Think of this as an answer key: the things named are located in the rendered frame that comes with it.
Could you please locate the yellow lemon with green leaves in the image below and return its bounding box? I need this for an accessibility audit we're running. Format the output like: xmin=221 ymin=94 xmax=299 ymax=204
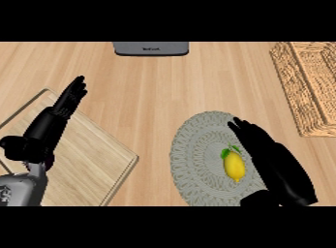
xmin=218 ymin=143 xmax=247 ymax=183

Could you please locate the tan wicker basket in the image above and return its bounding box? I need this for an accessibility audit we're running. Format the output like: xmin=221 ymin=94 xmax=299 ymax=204
xmin=268 ymin=41 xmax=336 ymax=139

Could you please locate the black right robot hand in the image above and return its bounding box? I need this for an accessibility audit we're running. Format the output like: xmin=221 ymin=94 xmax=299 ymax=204
xmin=225 ymin=116 xmax=318 ymax=207

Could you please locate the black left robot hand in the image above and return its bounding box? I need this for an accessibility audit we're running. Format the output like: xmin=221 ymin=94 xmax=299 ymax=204
xmin=0 ymin=75 xmax=88 ymax=172

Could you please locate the pale wooden cutting board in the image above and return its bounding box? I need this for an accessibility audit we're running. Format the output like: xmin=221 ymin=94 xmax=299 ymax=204
xmin=0 ymin=87 xmax=140 ymax=207

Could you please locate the grey appliance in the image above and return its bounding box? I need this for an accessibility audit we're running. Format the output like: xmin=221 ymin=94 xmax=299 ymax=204
xmin=112 ymin=41 xmax=190 ymax=57

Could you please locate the round grey woven placemat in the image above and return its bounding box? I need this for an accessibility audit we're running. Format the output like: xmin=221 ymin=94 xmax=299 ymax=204
xmin=168 ymin=110 xmax=266 ymax=207

